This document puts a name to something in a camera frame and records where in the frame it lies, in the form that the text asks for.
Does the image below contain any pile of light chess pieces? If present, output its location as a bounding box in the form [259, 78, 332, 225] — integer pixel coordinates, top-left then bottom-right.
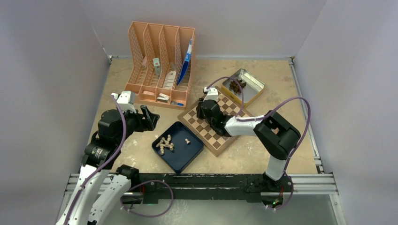
[155, 135, 174, 156]

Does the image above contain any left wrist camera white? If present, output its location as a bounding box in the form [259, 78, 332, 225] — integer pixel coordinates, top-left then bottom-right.
[111, 90, 136, 113]

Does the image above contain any pile of dark chess pieces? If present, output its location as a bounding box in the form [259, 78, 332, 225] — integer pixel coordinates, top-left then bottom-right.
[229, 79, 246, 94]

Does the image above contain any pink plastic desk organizer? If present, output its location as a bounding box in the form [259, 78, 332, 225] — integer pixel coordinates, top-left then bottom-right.
[125, 22, 196, 111]

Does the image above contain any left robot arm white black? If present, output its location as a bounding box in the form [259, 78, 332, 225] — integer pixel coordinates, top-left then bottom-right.
[57, 104, 160, 225]

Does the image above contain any white stapler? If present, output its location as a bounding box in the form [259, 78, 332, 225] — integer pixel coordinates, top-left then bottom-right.
[156, 93, 170, 104]

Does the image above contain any wooden chess board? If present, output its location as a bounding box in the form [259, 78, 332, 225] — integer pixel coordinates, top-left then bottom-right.
[178, 87, 252, 157]

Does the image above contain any dark blue tray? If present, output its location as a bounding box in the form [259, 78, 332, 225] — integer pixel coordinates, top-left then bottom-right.
[152, 121, 204, 173]

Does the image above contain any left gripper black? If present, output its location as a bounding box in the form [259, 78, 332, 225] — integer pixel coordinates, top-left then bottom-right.
[115, 105, 158, 144]

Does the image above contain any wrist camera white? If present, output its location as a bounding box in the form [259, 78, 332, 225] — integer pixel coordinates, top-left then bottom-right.
[203, 87, 219, 102]
[111, 90, 136, 113]

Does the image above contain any yellow metal tin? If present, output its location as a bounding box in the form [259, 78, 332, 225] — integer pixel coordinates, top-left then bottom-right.
[222, 68, 265, 108]

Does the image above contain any blue folder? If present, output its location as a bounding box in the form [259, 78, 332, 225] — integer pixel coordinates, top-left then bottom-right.
[177, 38, 192, 85]

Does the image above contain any white labelled tube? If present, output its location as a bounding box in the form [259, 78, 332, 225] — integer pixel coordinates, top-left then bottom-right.
[163, 70, 176, 89]

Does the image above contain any pink eraser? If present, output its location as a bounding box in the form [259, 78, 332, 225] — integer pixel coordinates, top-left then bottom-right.
[142, 90, 155, 96]

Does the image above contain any green white small box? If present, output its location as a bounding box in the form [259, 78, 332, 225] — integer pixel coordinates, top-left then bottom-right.
[153, 58, 161, 79]

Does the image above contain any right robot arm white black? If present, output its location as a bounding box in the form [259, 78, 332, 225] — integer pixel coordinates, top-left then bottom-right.
[196, 97, 302, 191]

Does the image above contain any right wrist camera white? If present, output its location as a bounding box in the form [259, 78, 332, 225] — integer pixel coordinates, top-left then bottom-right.
[203, 87, 219, 102]

